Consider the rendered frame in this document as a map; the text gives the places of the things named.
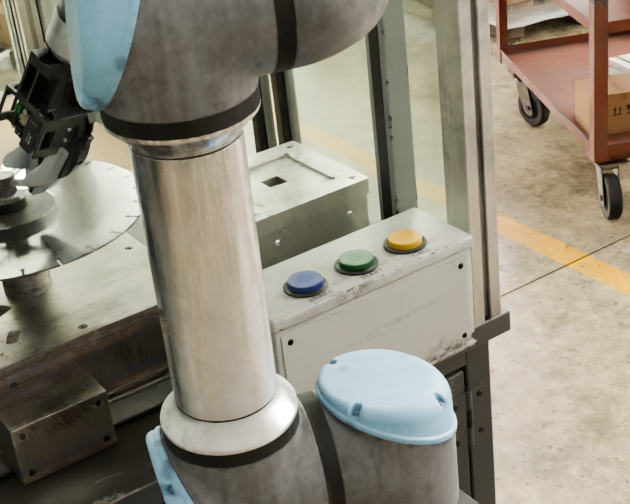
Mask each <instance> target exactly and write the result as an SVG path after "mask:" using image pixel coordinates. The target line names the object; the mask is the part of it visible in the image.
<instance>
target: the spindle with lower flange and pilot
mask: <svg viewBox="0 0 630 504"><path fill-rule="evenodd" d="M21 272H22V277H21V278H16V279H11V280H6V281H1V282H2V286H3V290H4V294H5V295H6V296H7V297H9V298H13V299H26V298H31V297H35V296H38V295H40V294H42V293H44V292H46V291H47V290H48V289H49V288H50V287H51V285H52V278H51V274H50V270H48V271H44V272H41V273H37V274H34V275H30V276H25V273H24V270H23V271H21Z"/></svg>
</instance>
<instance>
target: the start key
mask: <svg viewBox="0 0 630 504"><path fill-rule="evenodd" d="M338 260H339V267H340V268H341V269H343V270H346V271H361V270H365V269H368V268H370V267H371V266H372V265H373V264H374V256H373V254H372V253H371V252H369V251H367V250H363V249H355V250H349V251H346V252H344V253H343V254H341V255H340V257H339V259H338Z"/></svg>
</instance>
